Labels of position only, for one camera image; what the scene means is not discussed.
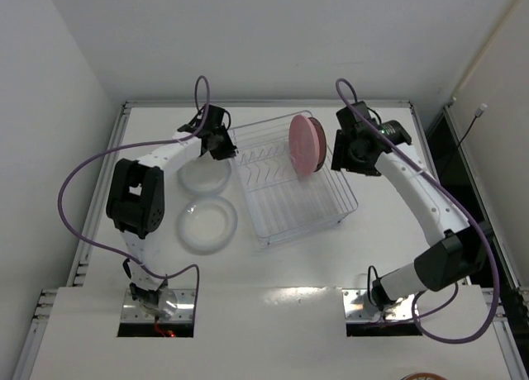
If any green rimmed white plate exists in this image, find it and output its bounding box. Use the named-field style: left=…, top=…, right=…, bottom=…
left=309, top=117, right=327, bottom=172

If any blue rimmed glass plate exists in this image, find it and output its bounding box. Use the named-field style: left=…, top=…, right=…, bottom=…
left=177, top=155, right=231, bottom=196
left=177, top=196, right=238, bottom=255

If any pink plastic plate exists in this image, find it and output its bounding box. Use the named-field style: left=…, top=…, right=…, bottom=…
left=288, top=114, right=320, bottom=177

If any white wire dish rack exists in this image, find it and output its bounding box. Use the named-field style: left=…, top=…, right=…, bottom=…
left=229, top=113, right=358, bottom=246

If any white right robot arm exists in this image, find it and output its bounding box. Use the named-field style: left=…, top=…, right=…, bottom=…
left=331, top=121, right=490, bottom=311

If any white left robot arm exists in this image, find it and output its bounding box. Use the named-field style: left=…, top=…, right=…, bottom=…
left=106, top=105, right=237, bottom=315

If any orange rimmed round object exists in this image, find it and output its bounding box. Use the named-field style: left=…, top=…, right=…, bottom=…
left=402, top=372, right=446, bottom=380

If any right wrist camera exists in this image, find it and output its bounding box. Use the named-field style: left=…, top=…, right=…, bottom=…
left=336, top=101, right=371, bottom=131

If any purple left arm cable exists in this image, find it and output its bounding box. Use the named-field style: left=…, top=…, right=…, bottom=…
left=57, top=75, right=200, bottom=323

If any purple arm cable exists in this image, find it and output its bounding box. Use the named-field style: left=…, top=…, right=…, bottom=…
left=57, top=75, right=200, bottom=323
left=335, top=78, right=500, bottom=342

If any black hanging usb cable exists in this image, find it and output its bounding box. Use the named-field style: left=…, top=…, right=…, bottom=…
left=456, top=103, right=488, bottom=150

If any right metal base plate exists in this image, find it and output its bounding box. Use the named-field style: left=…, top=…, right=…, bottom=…
left=342, top=288, right=414, bottom=325

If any metal base plate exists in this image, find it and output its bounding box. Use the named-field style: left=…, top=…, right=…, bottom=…
left=342, top=288, right=414, bottom=325
left=120, top=289, right=195, bottom=325

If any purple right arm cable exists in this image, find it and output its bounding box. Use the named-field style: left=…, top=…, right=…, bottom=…
left=335, top=78, right=500, bottom=342

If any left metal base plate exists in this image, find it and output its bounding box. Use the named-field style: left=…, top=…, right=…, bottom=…
left=120, top=289, right=195, bottom=325

